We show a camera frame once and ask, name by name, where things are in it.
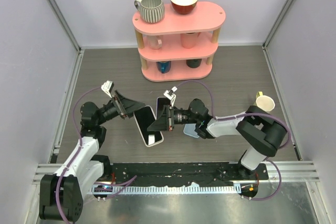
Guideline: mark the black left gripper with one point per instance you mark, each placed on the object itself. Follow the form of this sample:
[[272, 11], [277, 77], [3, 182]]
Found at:
[[128, 106]]

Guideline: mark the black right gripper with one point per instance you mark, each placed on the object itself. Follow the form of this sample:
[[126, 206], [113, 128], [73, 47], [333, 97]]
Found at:
[[161, 124]]

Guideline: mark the beige phone case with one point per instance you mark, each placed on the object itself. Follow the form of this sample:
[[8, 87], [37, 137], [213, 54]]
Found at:
[[151, 145]]

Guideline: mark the lavender phone case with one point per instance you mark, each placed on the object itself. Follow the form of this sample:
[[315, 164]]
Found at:
[[157, 108]]

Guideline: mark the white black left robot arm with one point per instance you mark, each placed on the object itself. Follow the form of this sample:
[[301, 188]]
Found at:
[[62, 193]]

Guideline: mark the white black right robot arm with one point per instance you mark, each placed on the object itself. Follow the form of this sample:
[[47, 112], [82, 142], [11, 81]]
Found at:
[[262, 131]]

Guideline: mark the light blue phone case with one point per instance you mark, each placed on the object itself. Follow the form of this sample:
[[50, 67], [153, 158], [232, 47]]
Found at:
[[189, 130]]

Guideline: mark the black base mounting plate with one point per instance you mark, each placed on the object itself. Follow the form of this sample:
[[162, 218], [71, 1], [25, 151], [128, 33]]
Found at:
[[205, 174]]

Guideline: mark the blue mug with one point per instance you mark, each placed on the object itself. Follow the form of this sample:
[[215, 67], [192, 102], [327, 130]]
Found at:
[[163, 67]]

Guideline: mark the black cup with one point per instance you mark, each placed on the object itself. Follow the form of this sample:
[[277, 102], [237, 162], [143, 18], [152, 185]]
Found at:
[[193, 63]]

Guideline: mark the pale pink mug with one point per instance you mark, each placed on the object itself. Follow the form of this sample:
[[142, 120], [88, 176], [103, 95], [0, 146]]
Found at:
[[154, 42]]

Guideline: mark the pink three-tier shelf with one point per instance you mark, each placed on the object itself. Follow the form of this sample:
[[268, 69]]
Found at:
[[206, 18]]

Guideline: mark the pink cup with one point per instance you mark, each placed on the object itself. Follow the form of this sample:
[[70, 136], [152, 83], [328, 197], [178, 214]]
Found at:
[[189, 40]]

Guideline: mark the grey striped mug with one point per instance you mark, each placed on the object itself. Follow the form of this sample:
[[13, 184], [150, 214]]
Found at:
[[151, 11]]

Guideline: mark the yellow mug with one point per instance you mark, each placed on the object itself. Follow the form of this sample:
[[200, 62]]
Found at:
[[264, 102]]

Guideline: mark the red white bowl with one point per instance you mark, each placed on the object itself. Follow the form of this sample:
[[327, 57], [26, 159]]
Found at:
[[183, 6]]

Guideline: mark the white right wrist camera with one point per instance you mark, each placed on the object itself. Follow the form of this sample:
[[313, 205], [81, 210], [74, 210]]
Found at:
[[170, 94]]

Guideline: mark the white slotted cable duct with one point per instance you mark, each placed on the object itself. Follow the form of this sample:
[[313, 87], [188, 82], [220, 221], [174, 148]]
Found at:
[[101, 191]]

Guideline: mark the aluminium front rail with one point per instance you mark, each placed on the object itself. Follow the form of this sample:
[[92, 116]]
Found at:
[[297, 171]]

